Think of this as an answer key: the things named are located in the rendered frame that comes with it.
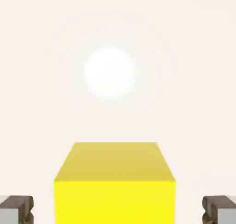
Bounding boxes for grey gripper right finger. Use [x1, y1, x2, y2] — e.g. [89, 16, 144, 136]
[202, 195, 236, 224]

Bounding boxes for large yellow box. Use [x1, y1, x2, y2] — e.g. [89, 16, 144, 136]
[53, 142, 176, 224]

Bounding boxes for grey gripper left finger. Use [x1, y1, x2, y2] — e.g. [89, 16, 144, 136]
[0, 195, 34, 224]

